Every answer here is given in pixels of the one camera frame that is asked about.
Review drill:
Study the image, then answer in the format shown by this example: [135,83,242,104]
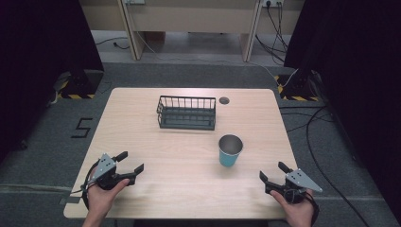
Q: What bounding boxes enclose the grey floor tape strip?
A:
[59,196,81,205]

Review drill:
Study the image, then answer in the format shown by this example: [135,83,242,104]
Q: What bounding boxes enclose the black cables at wall socket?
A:
[254,0,290,64]

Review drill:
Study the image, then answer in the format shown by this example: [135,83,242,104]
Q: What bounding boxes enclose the person's left hand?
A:
[86,178,131,219]

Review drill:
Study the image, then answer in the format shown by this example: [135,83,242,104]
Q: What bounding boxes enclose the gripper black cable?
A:
[283,188,321,227]
[70,160,101,211]

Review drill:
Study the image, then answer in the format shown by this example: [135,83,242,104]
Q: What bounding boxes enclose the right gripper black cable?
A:
[283,188,321,227]

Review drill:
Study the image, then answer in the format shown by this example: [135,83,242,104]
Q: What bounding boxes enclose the black curtain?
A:
[0,0,105,163]
[283,0,401,218]

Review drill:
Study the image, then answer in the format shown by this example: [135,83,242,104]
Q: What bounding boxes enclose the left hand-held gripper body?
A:
[90,152,131,191]

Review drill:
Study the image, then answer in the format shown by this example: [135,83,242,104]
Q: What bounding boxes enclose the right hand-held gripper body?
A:
[264,167,323,205]

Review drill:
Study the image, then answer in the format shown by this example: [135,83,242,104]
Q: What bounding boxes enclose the black stand base hazard tape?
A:
[273,67,321,102]
[53,69,105,100]

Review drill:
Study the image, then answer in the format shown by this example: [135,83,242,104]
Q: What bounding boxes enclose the black wire basket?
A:
[156,95,218,131]

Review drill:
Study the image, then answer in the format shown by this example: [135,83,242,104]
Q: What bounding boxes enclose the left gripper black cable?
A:
[70,160,101,211]

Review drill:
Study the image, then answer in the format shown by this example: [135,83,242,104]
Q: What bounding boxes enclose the long black floor cable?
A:
[278,105,372,227]

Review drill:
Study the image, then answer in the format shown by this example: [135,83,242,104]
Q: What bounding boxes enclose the blue cup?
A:
[218,133,245,168]

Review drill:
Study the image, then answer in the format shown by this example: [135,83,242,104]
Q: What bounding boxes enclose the short black floor cable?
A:
[95,36,131,51]

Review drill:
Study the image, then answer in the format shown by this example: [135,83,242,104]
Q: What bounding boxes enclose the person's right hand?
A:
[270,188,317,227]

